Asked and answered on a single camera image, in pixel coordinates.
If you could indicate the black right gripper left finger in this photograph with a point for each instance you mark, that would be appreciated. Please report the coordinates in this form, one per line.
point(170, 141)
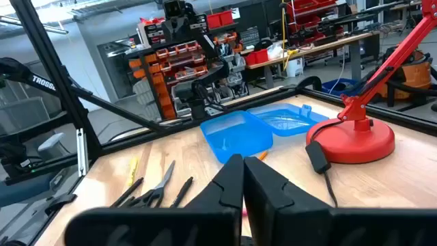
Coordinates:
point(205, 222)

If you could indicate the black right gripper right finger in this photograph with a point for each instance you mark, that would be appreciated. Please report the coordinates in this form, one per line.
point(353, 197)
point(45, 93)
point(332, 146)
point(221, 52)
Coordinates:
point(290, 222)

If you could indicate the black pen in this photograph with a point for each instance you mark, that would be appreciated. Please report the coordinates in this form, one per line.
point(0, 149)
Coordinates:
point(182, 191)
point(128, 191)

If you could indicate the pink highlighter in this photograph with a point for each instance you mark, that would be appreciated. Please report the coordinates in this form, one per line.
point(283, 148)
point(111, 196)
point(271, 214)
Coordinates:
point(244, 212)

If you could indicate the orange pencil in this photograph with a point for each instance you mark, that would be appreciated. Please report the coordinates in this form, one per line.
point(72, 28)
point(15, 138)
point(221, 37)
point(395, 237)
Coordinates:
point(263, 155)

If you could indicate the yellow highlighter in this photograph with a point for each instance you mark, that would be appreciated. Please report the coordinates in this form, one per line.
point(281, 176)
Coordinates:
point(132, 171)

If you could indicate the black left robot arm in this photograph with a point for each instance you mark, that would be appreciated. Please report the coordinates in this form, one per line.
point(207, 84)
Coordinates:
point(191, 61)

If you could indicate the blue plastic supply box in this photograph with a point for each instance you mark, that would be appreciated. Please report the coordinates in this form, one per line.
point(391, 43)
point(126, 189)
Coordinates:
point(235, 136)

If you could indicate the red desk lamp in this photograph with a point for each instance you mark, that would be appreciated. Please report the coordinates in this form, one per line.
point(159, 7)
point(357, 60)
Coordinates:
point(348, 140)

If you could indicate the blue floor bin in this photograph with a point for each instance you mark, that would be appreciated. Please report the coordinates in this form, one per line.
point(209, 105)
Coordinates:
point(336, 87)

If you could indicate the orange parts bin rack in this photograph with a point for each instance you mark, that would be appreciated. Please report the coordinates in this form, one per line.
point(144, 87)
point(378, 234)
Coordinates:
point(164, 75)

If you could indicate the white bucket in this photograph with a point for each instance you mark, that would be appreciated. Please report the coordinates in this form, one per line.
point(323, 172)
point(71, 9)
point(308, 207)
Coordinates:
point(294, 67)

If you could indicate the red storage bin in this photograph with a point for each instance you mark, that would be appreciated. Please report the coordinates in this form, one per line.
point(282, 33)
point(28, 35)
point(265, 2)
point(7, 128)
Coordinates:
point(227, 17)
point(257, 56)
point(214, 20)

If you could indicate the wooden workbench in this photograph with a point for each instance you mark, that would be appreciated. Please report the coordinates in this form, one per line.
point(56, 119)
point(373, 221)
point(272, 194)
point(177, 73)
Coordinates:
point(307, 51)

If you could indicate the orange shop vacuum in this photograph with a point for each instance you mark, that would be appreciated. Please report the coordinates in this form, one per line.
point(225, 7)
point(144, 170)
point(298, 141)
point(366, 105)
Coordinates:
point(414, 75)

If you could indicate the red shelving rack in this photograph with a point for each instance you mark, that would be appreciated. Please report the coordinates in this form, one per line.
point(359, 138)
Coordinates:
point(307, 17)

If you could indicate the black metal table frame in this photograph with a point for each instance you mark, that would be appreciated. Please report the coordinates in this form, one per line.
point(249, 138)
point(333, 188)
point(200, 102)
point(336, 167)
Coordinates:
point(62, 85)

